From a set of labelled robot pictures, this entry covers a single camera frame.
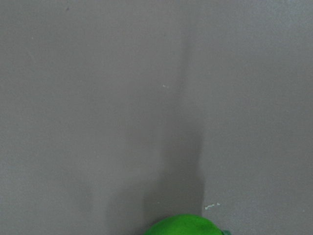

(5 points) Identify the green lime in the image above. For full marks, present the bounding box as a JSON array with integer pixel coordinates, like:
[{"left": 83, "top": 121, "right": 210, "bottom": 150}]
[{"left": 144, "top": 214, "right": 224, "bottom": 235}]

